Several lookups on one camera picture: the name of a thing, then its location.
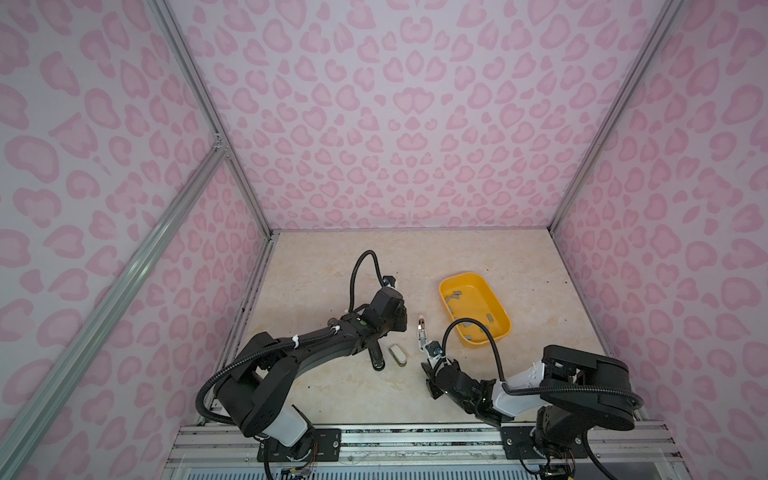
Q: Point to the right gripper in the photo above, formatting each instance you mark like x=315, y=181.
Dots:
x=429, y=374

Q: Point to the black stapler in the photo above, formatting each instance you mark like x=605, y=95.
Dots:
x=376, y=356

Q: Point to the yellow plastic tray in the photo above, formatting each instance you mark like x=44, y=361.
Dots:
x=478, y=299

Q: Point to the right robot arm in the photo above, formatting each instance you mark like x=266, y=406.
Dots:
x=572, y=391

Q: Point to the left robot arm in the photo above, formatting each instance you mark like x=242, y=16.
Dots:
x=251, y=392

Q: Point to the aluminium mounting rail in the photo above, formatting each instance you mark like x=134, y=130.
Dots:
x=431, y=451

